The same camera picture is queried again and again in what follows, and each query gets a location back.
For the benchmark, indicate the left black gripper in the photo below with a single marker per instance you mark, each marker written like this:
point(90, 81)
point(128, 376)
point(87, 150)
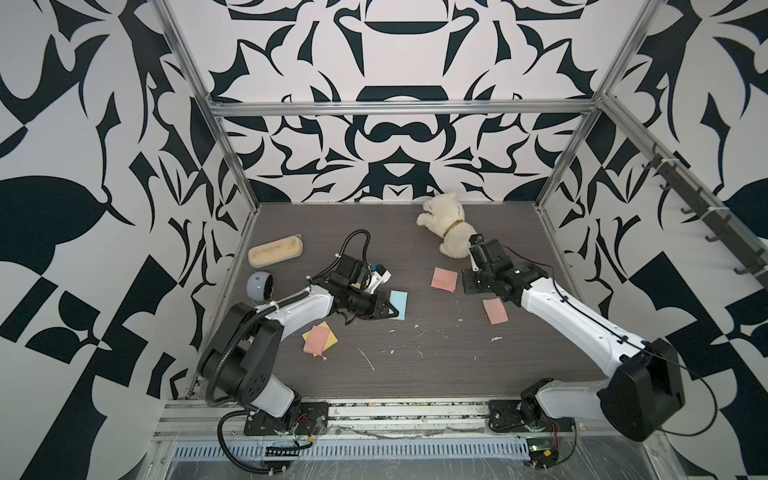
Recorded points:
point(377, 305)

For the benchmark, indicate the grey round speaker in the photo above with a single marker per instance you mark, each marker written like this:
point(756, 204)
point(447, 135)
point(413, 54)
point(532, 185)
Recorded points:
point(260, 287)

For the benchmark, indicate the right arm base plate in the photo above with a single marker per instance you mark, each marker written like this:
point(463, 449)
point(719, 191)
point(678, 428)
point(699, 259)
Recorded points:
point(515, 416)

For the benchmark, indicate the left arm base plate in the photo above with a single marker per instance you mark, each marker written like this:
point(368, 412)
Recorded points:
point(301, 419)

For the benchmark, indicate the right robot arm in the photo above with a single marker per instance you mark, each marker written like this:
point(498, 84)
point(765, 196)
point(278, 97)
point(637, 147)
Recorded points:
point(642, 386)

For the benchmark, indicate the black wall hook rack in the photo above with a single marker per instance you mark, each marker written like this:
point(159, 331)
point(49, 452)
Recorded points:
point(701, 204)

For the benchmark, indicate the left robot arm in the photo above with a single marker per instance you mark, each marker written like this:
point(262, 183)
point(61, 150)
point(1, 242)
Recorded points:
point(237, 364)

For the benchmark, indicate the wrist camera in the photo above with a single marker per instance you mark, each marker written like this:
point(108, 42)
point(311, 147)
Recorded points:
point(477, 255)
point(378, 275)

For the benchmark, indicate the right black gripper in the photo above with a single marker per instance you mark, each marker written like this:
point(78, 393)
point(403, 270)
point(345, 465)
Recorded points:
point(466, 282)

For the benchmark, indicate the white plush dog toy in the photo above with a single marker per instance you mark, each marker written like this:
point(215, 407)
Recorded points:
point(445, 217)

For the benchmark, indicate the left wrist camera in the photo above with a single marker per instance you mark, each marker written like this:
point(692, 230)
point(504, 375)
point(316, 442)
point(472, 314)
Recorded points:
point(378, 275)

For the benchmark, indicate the small circuit board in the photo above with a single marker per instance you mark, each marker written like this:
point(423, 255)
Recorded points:
point(542, 454)

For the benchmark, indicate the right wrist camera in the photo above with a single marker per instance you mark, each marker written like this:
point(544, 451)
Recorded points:
point(477, 255)

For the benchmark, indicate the pink memo pad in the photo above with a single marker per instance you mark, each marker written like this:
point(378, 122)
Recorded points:
point(444, 279)

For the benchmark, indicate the torn pink memo page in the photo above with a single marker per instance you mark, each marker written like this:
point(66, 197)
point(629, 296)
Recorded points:
point(495, 311)

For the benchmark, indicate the blue memo pad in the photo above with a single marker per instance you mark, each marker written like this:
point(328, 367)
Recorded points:
point(398, 299)

